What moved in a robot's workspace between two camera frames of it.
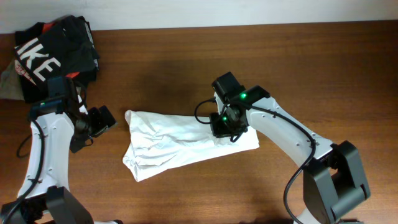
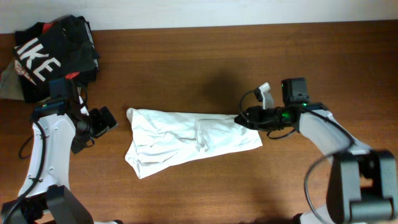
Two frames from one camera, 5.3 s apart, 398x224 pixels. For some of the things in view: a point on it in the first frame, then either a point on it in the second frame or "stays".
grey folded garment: [10, 84] stays
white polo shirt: [158, 143] stays
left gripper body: [93, 124] stays
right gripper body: [224, 123] -> [268, 118]
